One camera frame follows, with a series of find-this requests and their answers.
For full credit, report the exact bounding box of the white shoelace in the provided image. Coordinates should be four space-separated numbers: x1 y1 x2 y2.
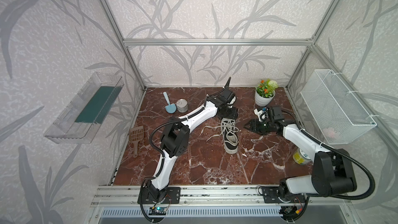
200 118 240 142

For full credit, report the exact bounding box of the black white canvas sneaker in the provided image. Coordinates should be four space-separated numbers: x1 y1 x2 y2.
221 118 239 154

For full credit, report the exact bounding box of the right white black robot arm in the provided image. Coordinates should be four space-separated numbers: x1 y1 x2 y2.
244 106 376 201

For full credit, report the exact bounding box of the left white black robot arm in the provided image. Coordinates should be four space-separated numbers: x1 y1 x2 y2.
142 86 239 201

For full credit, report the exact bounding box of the potted plant white pot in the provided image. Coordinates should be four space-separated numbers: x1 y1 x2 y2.
255 79 278 107

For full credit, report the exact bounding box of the silver tin can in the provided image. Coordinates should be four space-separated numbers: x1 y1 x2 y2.
176 99 189 113

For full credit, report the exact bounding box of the light blue scoop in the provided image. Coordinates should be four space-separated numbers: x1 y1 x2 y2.
163 92 177 114

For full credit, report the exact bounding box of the green circuit board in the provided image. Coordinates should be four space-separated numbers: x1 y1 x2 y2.
148 207 169 216

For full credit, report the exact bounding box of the white wire basket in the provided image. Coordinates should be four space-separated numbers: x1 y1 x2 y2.
301 69 377 145

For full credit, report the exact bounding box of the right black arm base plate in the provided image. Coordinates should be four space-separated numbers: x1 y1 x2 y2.
258 186 306 204

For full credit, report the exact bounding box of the aluminium front rail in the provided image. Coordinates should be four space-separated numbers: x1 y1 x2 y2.
90 184 352 207

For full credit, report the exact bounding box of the right controller board with wires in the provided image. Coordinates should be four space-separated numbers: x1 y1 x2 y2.
279 206 302 216

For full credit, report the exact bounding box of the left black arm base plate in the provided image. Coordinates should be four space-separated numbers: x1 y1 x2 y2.
138 187 181 204

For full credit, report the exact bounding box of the clear plastic wall tray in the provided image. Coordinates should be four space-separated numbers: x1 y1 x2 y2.
44 72 124 144

